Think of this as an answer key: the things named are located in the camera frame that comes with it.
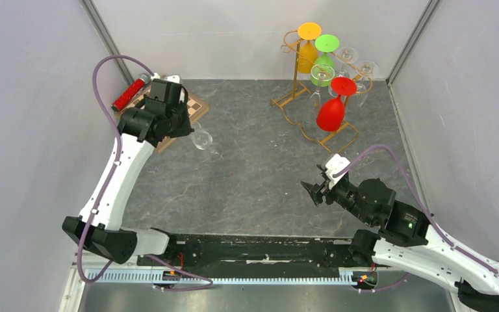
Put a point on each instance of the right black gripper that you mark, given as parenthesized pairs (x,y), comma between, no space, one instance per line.
(315,192)

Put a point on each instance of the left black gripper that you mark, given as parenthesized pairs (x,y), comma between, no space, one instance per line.
(186,126)

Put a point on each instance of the clear green-rimmed wine glass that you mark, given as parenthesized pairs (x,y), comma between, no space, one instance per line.
(311,105)

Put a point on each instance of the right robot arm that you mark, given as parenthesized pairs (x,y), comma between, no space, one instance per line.
(401,236)

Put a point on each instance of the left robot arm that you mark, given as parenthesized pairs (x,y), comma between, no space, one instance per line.
(163,113)

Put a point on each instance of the red wine glass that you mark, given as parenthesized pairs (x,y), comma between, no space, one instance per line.
(332,112)

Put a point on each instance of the green wine glass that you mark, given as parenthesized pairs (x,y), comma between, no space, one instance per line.
(325,67)

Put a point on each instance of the orange wine glass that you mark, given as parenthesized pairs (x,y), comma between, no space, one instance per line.
(308,53)

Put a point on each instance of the clear back wine glass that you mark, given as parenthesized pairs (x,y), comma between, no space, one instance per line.
(346,55)

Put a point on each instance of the wooden chessboard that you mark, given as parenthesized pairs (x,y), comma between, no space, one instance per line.
(196,107)

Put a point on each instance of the red glitter tube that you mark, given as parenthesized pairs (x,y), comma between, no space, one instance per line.
(134,88)

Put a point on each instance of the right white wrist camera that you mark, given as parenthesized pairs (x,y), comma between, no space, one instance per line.
(332,166)

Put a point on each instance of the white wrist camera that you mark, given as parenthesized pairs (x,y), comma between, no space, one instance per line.
(166,89)
(332,166)

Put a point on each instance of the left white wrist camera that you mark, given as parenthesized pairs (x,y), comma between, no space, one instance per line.
(166,89)

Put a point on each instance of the gold wire glass rack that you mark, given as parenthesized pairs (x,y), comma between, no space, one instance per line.
(292,103)

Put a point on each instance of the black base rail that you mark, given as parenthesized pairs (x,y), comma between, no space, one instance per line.
(267,258)

